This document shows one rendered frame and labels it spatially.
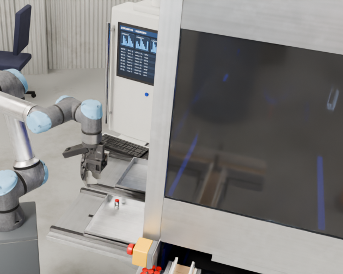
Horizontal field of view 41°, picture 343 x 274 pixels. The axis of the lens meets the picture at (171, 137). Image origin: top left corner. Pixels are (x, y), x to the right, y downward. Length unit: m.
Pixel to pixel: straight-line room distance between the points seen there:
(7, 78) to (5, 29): 3.81
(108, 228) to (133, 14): 1.13
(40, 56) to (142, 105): 3.22
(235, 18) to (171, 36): 0.19
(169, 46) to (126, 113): 1.39
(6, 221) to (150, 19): 1.20
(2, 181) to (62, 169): 1.92
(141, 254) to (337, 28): 0.96
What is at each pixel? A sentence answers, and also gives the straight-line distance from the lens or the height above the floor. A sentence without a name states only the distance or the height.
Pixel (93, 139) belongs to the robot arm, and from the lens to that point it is 1.69.
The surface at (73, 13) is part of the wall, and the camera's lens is 5.75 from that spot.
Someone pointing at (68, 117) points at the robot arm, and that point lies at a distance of 1.69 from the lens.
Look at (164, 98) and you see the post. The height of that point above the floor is 1.58.
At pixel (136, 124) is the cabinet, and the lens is 2.70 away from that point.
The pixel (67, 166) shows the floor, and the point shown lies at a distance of 3.96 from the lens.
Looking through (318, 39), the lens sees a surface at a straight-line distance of 1.30.
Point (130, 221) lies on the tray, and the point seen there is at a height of 0.88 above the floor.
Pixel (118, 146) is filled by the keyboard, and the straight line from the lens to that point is 2.62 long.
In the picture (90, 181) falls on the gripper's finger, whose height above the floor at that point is 1.13.
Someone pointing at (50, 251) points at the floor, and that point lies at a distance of 3.17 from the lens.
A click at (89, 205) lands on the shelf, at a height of 0.88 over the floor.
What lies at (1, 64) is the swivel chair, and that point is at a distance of 4.83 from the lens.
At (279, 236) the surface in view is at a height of 1.16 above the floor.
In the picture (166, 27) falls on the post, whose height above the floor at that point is 1.80.
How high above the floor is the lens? 2.16
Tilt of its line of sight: 29 degrees down
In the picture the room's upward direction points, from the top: 6 degrees clockwise
